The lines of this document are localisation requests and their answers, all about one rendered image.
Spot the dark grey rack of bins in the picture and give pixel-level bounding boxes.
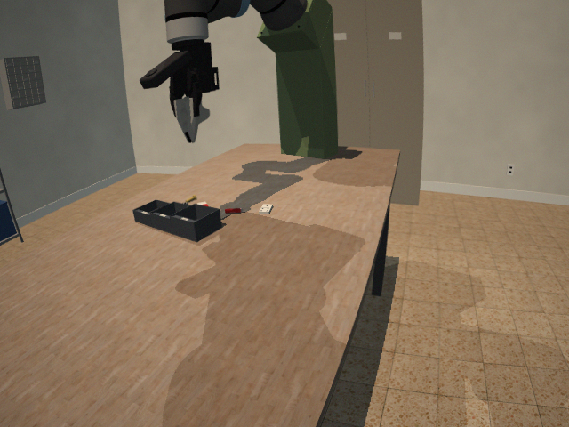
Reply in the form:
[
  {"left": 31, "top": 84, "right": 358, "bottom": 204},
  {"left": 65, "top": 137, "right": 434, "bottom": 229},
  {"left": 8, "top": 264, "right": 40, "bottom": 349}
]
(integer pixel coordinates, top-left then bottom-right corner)
[{"left": 132, "top": 200, "right": 222, "bottom": 242}]

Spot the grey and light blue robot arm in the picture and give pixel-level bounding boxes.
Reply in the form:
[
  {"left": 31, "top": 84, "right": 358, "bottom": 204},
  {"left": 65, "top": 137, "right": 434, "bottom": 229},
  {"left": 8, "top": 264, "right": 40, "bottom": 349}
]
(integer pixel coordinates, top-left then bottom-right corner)
[{"left": 140, "top": 0, "right": 308, "bottom": 89}]

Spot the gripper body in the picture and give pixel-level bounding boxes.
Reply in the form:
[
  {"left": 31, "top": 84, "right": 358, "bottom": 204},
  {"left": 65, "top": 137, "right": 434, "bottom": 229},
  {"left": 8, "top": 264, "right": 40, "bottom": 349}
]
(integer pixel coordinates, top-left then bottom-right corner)
[{"left": 170, "top": 39, "right": 220, "bottom": 98}]

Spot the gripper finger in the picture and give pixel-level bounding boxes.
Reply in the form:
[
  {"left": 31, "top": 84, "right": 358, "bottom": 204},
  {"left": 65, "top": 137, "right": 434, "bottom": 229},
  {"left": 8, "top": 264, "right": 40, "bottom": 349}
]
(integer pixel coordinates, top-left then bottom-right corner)
[
  {"left": 169, "top": 86, "right": 191, "bottom": 143},
  {"left": 186, "top": 80, "right": 210, "bottom": 143}
]

